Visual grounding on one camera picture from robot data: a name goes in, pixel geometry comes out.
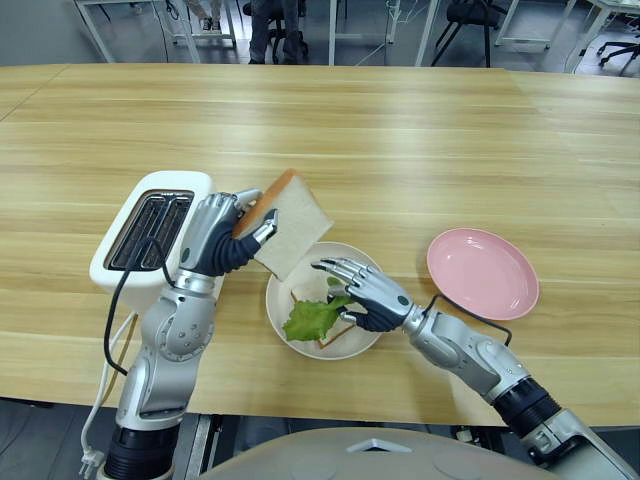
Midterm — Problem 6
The green lettuce leaf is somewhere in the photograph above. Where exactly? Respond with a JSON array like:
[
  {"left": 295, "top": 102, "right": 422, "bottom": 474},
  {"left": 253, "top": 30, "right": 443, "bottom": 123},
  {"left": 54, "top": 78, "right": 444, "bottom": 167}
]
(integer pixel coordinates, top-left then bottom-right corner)
[{"left": 282, "top": 276, "right": 354, "bottom": 344}]

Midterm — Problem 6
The black cable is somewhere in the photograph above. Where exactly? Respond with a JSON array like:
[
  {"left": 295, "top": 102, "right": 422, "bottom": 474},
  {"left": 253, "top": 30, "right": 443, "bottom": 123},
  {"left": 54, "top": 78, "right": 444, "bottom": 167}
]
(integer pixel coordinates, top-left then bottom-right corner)
[
  {"left": 103, "top": 237, "right": 177, "bottom": 377},
  {"left": 422, "top": 293, "right": 513, "bottom": 348}
]

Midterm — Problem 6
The black office chair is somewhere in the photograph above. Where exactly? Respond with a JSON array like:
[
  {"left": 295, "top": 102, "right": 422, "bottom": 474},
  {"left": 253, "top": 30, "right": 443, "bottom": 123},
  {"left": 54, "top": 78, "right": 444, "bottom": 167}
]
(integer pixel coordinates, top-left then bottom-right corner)
[
  {"left": 597, "top": 19, "right": 640, "bottom": 77},
  {"left": 430, "top": 0, "right": 502, "bottom": 69}
]

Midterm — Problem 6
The cream toaster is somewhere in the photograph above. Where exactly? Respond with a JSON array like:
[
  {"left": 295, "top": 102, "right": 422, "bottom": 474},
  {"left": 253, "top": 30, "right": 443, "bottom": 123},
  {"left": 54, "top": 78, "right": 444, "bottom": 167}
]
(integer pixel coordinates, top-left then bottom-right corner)
[{"left": 88, "top": 170, "right": 217, "bottom": 311}]

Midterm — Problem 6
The cream plate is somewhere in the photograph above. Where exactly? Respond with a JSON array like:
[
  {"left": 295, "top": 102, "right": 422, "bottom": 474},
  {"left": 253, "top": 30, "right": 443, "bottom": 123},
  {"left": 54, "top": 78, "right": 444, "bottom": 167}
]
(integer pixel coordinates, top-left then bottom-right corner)
[{"left": 265, "top": 241, "right": 385, "bottom": 361}]

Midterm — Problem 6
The robot body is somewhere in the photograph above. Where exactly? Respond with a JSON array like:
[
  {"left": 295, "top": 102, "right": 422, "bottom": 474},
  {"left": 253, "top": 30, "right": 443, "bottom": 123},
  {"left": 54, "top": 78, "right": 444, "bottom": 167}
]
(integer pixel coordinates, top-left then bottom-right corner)
[{"left": 198, "top": 426, "right": 564, "bottom": 480}]

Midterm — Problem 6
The white cord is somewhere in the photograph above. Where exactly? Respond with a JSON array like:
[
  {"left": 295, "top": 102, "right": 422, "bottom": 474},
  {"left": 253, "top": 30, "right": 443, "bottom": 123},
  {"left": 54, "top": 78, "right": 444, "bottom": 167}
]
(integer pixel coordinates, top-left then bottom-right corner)
[{"left": 78, "top": 310, "right": 137, "bottom": 477}]

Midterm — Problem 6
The pink plate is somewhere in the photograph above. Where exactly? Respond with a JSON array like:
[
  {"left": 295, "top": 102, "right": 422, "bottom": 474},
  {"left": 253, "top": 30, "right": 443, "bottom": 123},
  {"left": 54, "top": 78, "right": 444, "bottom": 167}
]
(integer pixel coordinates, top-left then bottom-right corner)
[{"left": 426, "top": 227, "right": 541, "bottom": 322}]

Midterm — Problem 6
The person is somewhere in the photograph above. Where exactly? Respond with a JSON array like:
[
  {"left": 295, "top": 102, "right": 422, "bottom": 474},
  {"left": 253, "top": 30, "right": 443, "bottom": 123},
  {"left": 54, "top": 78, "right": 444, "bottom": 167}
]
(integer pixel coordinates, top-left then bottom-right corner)
[
  {"left": 248, "top": 0, "right": 310, "bottom": 66},
  {"left": 187, "top": 0, "right": 225, "bottom": 33}
]

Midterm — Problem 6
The bread slice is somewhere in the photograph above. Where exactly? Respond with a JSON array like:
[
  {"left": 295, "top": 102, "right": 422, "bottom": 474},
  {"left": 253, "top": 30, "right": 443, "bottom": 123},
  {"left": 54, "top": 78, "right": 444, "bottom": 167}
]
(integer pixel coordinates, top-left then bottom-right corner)
[
  {"left": 231, "top": 168, "right": 335, "bottom": 282},
  {"left": 289, "top": 277, "right": 357, "bottom": 351}
]

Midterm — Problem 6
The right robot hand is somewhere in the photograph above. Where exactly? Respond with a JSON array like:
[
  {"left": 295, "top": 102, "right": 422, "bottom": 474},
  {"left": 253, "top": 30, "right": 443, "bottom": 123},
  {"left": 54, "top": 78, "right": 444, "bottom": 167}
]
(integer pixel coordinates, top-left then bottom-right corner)
[{"left": 310, "top": 257, "right": 416, "bottom": 334}]

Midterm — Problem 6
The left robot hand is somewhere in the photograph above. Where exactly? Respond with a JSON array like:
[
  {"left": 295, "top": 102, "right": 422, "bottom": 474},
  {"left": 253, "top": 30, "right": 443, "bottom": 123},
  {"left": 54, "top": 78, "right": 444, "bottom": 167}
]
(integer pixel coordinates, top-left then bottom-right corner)
[{"left": 179, "top": 188, "right": 279, "bottom": 277}]

